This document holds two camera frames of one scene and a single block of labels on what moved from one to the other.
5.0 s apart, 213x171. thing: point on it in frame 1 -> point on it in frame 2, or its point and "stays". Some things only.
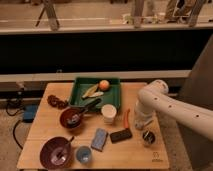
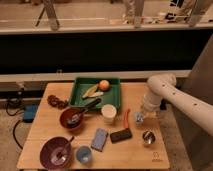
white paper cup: x=108 y=111 stays
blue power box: x=29 y=112 stays
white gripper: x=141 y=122 -> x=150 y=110
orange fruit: x=104 y=85 stays
